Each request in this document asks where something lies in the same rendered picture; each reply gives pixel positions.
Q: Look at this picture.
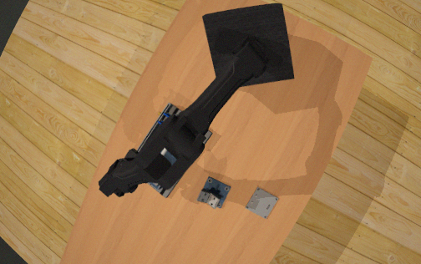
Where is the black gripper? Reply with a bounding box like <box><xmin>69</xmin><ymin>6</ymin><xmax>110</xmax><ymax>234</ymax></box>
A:
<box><xmin>125</xmin><ymin>149</ymin><xmax>139</xmax><ymax>159</ymax></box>

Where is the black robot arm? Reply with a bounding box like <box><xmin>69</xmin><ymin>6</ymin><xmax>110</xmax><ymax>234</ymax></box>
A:
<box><xmin>99</xmin><ymin>28</ymin><xmax>287</xmax><ymax>197</ymax></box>

